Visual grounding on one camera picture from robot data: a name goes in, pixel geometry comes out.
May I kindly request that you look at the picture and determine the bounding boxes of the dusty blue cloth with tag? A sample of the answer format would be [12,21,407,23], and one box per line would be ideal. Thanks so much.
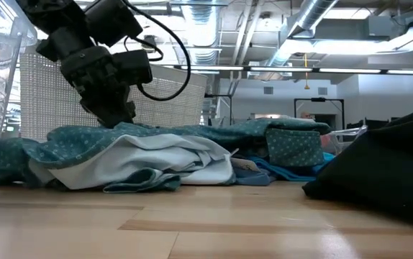
[230,157,276,186]

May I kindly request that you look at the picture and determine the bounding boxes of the yellow hanging cord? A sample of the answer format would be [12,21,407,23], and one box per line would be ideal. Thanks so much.
[302,53,311,91]

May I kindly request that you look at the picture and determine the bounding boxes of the black metal rig frame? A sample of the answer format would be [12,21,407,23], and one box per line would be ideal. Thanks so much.
[204,94,234,126]
[293,96,346,131]

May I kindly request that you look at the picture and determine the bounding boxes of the black cloth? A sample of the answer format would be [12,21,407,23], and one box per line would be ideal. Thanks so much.
[301,103,413,231]

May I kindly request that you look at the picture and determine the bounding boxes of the white perforated laundry basket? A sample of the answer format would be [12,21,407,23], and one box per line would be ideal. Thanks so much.
[19,50,209,141]

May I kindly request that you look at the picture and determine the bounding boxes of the bright blue cloth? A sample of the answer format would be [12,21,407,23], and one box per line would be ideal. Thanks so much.
[248,152,336,182]

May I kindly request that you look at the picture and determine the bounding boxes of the dark green patterned cloth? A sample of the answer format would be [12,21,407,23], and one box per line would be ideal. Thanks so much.
[0,117,332,194]

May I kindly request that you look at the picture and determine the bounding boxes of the white cloth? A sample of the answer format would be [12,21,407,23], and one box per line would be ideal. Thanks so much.
[28,132,237,191]

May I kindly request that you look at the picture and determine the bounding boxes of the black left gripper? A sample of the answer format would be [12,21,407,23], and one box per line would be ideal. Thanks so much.
[60,46,137,129]

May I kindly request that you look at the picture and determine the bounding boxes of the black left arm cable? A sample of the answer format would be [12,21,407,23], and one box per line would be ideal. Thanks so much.
[119,0,192,102]

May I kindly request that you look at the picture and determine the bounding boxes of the small clear plastic container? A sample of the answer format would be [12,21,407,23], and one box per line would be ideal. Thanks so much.
[321,124,368,155]

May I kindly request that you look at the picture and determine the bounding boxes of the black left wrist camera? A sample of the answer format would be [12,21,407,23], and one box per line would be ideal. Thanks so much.
[112,49,154,86]

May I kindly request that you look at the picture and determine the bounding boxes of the ceiling light bar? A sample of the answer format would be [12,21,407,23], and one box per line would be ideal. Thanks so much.
[163,64,413,76]

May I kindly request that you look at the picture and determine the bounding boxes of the silver spiral ventilation duct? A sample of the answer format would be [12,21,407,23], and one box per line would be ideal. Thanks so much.
[255,0,339,81]
[181,0,226,66]

